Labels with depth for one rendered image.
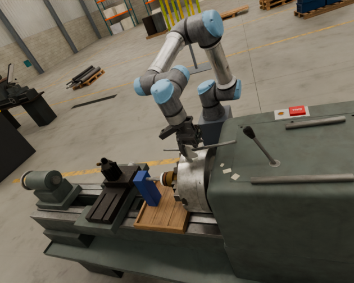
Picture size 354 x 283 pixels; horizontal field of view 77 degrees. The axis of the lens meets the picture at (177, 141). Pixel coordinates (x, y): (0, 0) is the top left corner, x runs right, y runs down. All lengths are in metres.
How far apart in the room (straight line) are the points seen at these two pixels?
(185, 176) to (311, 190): 0.47
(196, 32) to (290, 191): 0.76
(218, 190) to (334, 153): 0.40
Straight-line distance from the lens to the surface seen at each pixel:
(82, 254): 1.97
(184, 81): 0.81
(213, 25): 1.08
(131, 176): 1.44
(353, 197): 0.80
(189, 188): 0.97
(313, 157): 0.88
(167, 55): 1.00
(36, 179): 1.83
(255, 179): 0.78
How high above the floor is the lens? 1.86
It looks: 33 degrees down
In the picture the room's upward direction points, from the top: 23 degrees counter-clockwise
